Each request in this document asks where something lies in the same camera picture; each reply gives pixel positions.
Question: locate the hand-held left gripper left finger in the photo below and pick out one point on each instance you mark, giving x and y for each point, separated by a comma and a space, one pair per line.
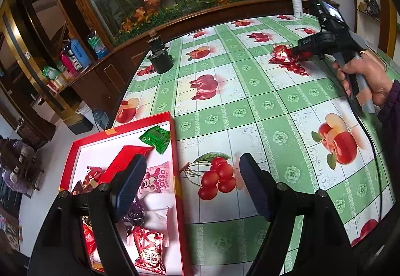
131, 188

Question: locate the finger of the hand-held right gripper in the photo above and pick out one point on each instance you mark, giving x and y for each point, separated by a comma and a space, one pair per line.
302, 54

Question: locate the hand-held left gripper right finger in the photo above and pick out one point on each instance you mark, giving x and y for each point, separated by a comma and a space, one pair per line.
256, 185

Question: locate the wide red floral packet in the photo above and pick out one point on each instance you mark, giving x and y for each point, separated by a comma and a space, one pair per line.
281, 55

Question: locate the shiny red snack packet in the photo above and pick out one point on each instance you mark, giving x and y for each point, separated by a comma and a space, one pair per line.
122, 163

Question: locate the dark purple snack packet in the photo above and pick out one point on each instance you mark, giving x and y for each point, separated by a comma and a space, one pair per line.
136, 215

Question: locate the pink snack packet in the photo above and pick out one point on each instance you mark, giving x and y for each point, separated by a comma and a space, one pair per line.
157, 182

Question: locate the small dark red packet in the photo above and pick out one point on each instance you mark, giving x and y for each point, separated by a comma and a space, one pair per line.
93, 174

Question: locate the red gift box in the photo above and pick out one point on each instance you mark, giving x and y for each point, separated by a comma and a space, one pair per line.
178, 201

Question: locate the brown snack packet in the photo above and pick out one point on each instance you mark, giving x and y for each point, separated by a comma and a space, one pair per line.
79, 190

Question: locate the green candy packet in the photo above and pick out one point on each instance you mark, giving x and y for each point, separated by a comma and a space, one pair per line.
156, 138

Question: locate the long red floral packet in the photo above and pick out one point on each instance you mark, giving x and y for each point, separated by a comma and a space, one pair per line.
89, 237

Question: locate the red white heart-print packet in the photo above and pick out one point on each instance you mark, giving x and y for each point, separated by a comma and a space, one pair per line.
150, 251

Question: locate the person's right forearm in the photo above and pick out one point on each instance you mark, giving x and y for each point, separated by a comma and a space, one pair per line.
392, 113

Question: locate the person's right hand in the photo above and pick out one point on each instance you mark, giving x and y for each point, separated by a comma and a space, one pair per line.
375, 75

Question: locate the white spray bottle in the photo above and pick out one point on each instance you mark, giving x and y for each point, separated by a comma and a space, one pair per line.
297, 0

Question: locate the fruit-print green tablecloth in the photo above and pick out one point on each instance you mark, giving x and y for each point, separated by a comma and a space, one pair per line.
250, 100

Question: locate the large clear water bottle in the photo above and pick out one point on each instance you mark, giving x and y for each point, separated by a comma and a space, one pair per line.
100, 118

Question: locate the white bucket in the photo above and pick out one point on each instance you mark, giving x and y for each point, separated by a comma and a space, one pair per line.
82, 108

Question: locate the black round device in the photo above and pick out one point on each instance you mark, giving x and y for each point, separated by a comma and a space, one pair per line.
160, 58

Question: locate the pink bottle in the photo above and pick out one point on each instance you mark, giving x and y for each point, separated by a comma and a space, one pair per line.
67, 62

